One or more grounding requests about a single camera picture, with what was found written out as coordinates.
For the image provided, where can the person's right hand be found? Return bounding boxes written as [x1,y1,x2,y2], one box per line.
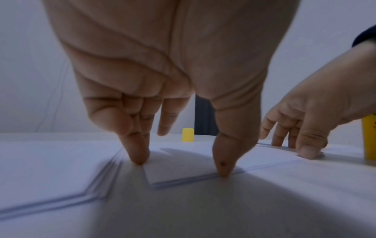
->
[258,39,376,160]

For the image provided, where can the person's left hand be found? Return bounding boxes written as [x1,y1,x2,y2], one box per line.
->
[41,0,300,178]

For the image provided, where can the yellow glue stick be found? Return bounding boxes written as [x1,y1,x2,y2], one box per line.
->
[361,114,376,164]

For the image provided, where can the yellow glue stick cap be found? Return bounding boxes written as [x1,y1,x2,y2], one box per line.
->
[181,128,195,143]

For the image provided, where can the single white paper sheet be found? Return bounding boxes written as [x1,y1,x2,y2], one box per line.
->
[142,141,304,190]

